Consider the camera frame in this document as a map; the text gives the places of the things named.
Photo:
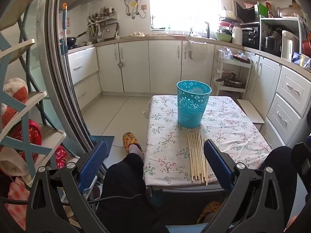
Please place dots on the kitchen window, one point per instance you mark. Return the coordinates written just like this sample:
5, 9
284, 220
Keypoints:
184, 2

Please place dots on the white counter shelf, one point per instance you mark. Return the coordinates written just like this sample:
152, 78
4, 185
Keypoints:
279, 19

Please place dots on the blue and white shoe rack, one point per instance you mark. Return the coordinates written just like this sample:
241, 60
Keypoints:
29, 98

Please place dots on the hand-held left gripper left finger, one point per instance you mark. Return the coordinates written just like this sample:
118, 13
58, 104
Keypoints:
93, 165

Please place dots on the black toaster oven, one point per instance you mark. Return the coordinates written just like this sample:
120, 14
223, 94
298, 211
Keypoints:
250, 38

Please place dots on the floral tablecloth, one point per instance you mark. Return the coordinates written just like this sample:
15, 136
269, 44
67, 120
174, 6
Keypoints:
230, 131

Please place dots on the blue plastic basket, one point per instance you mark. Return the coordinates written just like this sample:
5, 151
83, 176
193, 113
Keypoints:
192, 106

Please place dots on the blue stool seat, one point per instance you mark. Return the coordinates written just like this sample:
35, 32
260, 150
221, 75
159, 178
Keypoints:
184, 229

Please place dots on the white hanging plastic bag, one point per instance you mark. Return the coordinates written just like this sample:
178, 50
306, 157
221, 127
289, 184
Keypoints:
196, 53

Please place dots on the blue snack bag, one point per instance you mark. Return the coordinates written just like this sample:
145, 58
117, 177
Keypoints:
301, 60

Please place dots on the white electric kettle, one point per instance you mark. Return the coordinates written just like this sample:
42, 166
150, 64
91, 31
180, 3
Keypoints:
289, 46

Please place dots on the white drawer cabinet unit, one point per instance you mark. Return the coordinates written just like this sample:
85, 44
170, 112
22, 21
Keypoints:
286, 106

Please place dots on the white thermos jug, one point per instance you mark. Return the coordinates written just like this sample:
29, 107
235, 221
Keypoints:
237, 35

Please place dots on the steel pot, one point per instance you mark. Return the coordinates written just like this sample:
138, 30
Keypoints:
271, 45

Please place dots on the stack of bowls and pots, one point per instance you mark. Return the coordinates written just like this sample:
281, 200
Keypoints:
226, 26

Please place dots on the white fluffy slipper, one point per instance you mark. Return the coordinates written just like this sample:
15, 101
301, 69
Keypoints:
9, 162

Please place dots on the white trolley rack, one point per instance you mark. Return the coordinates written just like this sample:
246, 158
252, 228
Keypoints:
233, 64

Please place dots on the plastic bags on trolley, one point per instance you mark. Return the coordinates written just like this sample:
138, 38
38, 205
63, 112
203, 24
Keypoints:
228, 53

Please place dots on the red patterned slipper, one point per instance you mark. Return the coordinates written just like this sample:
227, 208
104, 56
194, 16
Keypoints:
34, 133

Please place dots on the dark blue floor mat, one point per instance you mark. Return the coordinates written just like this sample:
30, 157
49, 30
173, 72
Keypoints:
108, 139

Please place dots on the black microwave oven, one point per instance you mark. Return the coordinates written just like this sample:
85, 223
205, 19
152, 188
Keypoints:
245, 13

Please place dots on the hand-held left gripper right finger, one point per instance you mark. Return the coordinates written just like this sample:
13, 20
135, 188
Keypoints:
218, 167

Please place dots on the green bowl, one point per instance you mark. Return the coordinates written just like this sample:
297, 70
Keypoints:
223, 37

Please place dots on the grey sliding door frame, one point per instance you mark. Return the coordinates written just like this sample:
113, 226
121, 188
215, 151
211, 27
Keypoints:
57, 65

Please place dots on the black frying pan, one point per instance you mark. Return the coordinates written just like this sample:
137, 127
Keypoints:
71, 40

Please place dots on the yellow patterned slipper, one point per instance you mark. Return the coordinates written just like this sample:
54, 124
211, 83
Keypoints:
130, 139
211, 208

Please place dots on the red pan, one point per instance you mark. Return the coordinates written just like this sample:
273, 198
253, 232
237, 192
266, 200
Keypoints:
306, 45

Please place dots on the person's left leg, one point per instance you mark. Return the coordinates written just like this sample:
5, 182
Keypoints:
121, 187

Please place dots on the white orange plush slipper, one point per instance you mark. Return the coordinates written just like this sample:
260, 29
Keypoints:
13, 87

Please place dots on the black tap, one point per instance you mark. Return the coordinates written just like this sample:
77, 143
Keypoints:
207, 30

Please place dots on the wall utensil rack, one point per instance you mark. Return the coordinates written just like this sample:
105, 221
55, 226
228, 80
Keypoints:
97, 21

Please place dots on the pink checked cloth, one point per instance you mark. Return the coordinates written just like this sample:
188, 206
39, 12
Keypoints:
17, 196

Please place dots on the white step stool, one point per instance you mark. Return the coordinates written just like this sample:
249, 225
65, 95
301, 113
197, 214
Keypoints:
251, 111

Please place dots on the bundle of wooden chopsticks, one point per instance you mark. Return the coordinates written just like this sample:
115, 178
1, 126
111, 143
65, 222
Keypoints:
194, 155

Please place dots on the green box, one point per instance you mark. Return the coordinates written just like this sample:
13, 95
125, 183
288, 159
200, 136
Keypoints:
263, 9

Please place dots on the plate of food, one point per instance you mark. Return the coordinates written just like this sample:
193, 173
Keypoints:
137, 34

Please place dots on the white base cabinets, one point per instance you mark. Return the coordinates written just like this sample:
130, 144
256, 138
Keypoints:
136, 65

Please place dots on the pink red slipper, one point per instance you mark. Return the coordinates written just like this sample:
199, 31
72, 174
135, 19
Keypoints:
60, 155

